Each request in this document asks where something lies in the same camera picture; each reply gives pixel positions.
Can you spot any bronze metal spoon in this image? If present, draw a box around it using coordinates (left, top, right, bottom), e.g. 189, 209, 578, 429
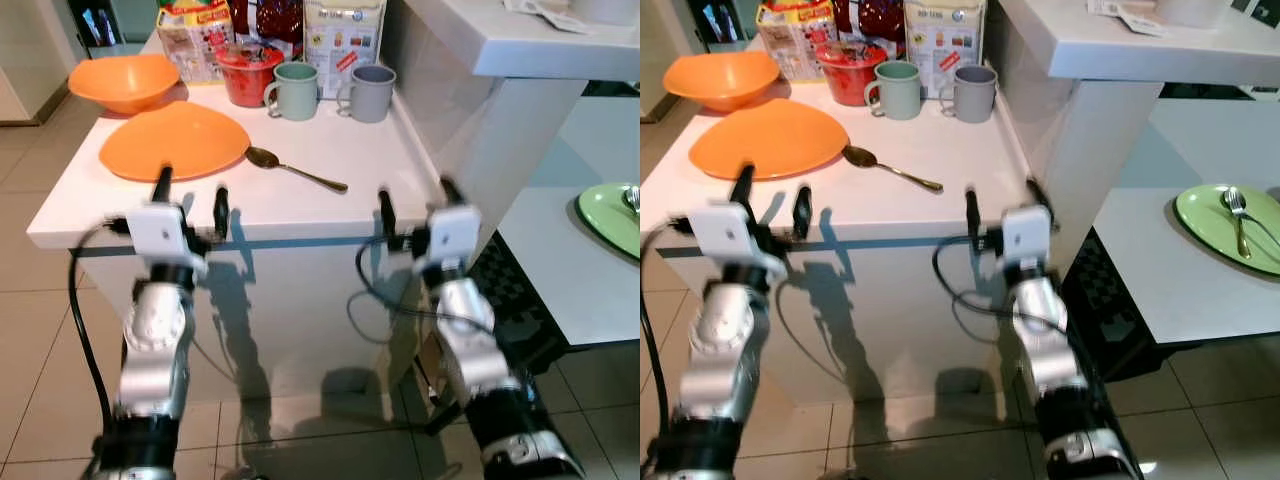
245, 146, 350, 194
842, 145, 945, 193

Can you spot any pale green mug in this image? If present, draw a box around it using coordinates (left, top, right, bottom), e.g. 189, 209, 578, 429
263, 62, 321, 122
864, 60, 922, 121

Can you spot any orange plastic plate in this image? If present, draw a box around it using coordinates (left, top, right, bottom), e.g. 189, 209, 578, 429
688, 98, 851, 182
99, 101, 251, 183

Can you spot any orange plastic bowl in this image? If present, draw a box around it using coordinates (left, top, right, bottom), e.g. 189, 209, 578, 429
68, 54, 182, 114
662, 50, 781, 112

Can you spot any grey mug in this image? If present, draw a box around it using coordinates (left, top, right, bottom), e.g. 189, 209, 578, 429
938, 64, 999, 124
336, 64, 397, 124

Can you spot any light green plate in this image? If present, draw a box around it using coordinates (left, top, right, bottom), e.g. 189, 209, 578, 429
575, 183, 641, 261
1173, 183, 1280, 278

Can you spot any yellow red snack package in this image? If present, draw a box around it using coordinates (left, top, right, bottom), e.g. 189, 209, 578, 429
156, 0, 234, 84
755, 0, 836, 83

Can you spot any white raised counter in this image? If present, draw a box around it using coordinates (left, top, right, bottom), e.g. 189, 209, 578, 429
985, 0, 1280, 271
383, 0, 641, 261

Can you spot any white printed cracker package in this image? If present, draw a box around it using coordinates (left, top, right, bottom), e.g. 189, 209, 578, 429
903, 0, 987, 99
303, 0, 387, 99

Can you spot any white paper sheet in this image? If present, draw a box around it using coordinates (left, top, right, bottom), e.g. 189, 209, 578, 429
1088, 0, 1171, 38
503, 0, 591, 36

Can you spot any dark red snack bag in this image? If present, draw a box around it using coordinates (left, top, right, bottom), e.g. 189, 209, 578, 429
228, 0, 306, 61
830, 0, 909, 56

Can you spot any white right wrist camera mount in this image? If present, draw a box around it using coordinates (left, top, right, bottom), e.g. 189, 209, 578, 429
425, 203, 483, 276
1000, 205, 1053, 279

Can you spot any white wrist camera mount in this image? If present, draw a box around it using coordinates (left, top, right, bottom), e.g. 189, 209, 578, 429
425, 203, 483, 276
1000, 205, 1053, 279
128, 203, 196, 266
690, 200, 766, 281

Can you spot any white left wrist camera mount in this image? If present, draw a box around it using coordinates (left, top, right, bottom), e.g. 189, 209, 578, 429
128, 203, 196, 266
690, 200, 766, 281

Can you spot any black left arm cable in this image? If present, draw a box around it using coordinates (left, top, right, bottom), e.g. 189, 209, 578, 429
67, 220, 131, 441
640, 224, 701, 441

